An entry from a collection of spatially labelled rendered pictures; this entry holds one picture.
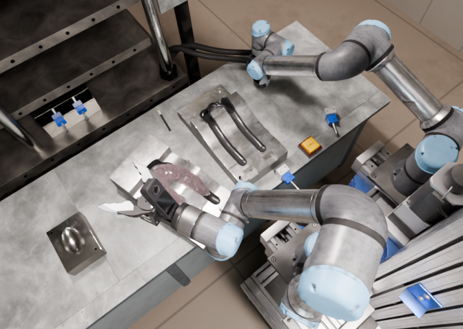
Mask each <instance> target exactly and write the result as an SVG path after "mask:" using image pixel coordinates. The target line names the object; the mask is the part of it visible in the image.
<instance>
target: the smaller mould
mask: <svg viewBox="0 0 463 329"><path fill-rule="evenodd" d="M46 234H47V236H48V237H49V239H50V241H51V243H52V245H53V247H54V249H55V251H56V253H57V255H58V256H59V259H60V260H61V263H62V264H63V266H64V268H65V270H66V272H67V273H69V274H71V275H73V276H75V275H77V274H78V273H80V272H81V271H82V270H84V269H85V268H87V267H88V266H89V265H91V264H93V263H94V262H95V261H96V260H98V259H100V258H101V257H102V256H104V255H105V254H107V252H106V250H105V248H104V247H103V245H102V243H101V241H100V240H99V238H98V237H97V235H96V233H95V232H94V229H93V228H92V226H91V225H90V223H89V222H88V219H87V218H86V217H85V216H84V214H82V213H81V212H77V213H75V214H74V215H73V216H71V217H69V218H68V219H67V220H65V221H63V222H62V223H60V224H59V225H57V226H56V227H54V228H53V229H51V230H50V231H48V232H47V233H46Z"/></svg>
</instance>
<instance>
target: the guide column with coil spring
mask: <svg viewBox="0 0 463 329"><path fill-rule="evenodd" d="M0 124H1V125H2V126H3V127H4V128H5V129H7V130H8V131H9V132H10V133H11V134H12V135H13V136H14V137H15V138H16V139H17V140H19V141H20V142H21V143H22V144H23V145H24V146H25V147H27V148H28V149H29V150H30V151H31V152H32V153H34V154H38V153H40V152H41V151H42V150H43V146H42V145H41V144H40V143H39V142H38V141H37V140H36V139H35V138H34V137H33V136H32V135H31V134H30V133H29V132H28V131H27V130H26V129H25V128H24V127H23V126H22V125H21V124H19V123H18V122H17V121H16V120H15V119H14V118H13V117H12V116H11V115H10V114H9V113H8V112H7V111H6V110H5V109H4V108H3V107H2V106H1V105H0Z"/></svg>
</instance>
